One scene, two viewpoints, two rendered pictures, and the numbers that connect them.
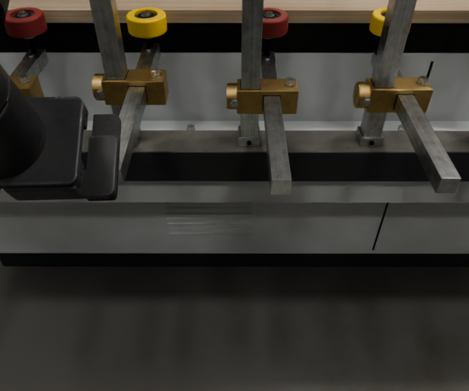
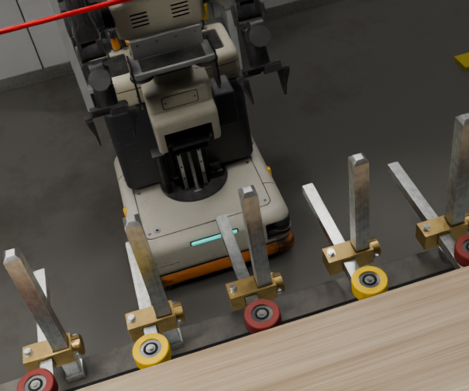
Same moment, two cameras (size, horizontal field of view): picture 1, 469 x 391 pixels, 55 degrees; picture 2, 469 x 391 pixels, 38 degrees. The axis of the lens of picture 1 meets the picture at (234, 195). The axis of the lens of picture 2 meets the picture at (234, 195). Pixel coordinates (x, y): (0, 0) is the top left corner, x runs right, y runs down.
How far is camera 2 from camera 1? 2.00 m
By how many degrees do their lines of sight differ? 94
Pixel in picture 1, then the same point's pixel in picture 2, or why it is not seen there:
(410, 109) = (144, 292)
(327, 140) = (206, 331)
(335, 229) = not seen: outside the picture
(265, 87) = (250, 281)
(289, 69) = not seen: hidden behind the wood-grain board
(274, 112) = (238, 263)
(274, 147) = (229, 235)
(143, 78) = (338, 247)
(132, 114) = (323, 220)
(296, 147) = (229, 316)
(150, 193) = not seen: hidden behind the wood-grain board
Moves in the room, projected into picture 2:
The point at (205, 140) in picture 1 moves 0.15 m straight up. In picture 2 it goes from (302, 301) to (298, 263)
